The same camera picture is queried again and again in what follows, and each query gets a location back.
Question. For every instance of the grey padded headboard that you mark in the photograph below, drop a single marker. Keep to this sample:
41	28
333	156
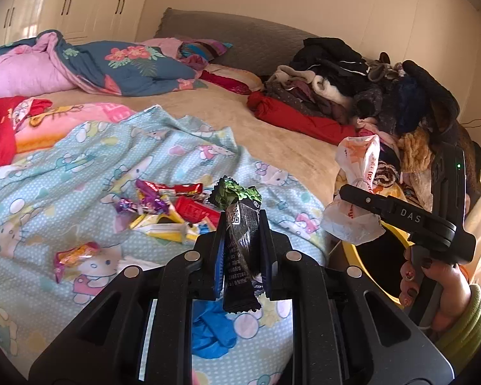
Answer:
240	40

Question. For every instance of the striped purple pillow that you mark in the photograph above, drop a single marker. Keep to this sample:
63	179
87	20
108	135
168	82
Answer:
200	48

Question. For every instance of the white plastic bag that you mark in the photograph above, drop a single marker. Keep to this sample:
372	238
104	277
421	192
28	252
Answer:
358	156

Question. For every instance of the cream wardrobe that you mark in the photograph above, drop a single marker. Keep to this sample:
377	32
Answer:
84	4

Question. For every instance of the purple foil wrapper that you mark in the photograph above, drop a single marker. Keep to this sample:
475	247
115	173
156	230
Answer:
144	206

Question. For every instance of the black jacket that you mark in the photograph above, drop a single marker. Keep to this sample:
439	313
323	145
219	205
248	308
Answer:
328	54

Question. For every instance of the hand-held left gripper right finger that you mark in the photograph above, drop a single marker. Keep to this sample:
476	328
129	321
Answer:
264	264

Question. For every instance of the blue rubber glove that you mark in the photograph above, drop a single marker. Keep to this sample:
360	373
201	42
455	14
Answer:
212	329

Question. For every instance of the black green snack wrapper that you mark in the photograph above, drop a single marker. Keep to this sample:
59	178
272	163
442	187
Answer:
240	248

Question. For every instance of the white tissue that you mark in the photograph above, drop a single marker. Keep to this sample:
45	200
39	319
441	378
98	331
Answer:
138	264

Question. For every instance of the white yellow packet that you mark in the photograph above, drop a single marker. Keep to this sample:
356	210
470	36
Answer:
164	233

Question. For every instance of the person's right hand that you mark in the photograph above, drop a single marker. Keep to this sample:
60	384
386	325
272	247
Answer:
453	288

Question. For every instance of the red candy wrapper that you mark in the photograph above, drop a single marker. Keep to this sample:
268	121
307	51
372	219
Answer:
176	188

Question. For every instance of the blue fuzzy garment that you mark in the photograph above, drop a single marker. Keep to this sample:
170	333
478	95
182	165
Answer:
409	100

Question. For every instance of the beige red pillow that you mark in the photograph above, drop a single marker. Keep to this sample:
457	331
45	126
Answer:
232	78

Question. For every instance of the yellow-rimmed trash bin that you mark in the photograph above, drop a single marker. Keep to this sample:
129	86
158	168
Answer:
378	264

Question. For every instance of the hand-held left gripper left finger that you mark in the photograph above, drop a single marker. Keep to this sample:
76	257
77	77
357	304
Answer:
220	256

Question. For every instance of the pink yellow snack wrapper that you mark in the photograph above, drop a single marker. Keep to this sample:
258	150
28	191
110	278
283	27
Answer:
76	254

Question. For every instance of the red flat packet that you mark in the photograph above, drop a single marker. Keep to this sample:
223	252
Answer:
192	210

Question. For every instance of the pink orange cartoon blanket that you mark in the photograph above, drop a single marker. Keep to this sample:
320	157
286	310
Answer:
64	120

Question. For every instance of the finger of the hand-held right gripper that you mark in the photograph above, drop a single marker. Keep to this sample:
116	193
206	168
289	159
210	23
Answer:
364	198

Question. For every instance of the light blue cartoon blanket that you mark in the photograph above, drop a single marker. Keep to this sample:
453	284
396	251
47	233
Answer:
64	192

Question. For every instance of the red cloth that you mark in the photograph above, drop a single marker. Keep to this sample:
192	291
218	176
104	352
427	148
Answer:
0	128

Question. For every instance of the grey dotted garment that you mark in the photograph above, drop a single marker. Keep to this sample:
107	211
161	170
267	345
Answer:
366	100

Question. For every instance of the blue floral quilt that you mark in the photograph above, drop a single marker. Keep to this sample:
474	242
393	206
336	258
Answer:
116	68

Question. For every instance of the beige bed sheet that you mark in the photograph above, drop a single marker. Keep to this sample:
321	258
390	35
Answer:
264	140

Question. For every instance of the pink garment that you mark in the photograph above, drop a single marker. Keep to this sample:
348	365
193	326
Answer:
378	130

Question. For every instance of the white fleece garment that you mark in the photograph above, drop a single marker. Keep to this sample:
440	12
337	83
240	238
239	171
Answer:
328	88

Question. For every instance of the yellow knitted garment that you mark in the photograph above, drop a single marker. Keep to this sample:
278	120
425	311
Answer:
415	150

